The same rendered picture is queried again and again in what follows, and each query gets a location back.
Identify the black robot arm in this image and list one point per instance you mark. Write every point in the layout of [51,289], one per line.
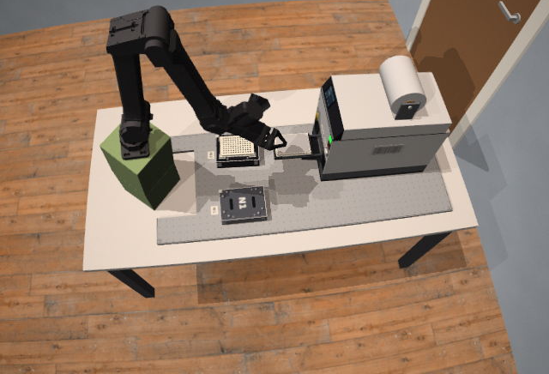
[153,30]

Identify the black rectangular frame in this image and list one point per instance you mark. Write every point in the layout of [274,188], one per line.
[235,161]

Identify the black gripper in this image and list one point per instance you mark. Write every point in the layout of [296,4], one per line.
[259,140]

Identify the white cylinder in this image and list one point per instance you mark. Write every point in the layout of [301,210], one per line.
[401,82]

